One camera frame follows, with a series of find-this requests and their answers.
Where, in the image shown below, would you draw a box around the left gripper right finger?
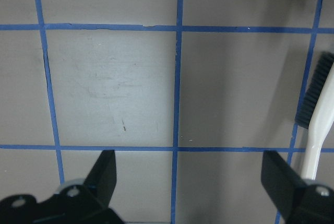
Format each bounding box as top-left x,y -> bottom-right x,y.
260,150 -> 333,223

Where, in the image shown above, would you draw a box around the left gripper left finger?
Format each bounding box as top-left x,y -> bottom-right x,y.
1,150 -> 123,223

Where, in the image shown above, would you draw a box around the cream hand brush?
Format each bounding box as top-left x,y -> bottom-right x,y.
295,52 -> 333,180

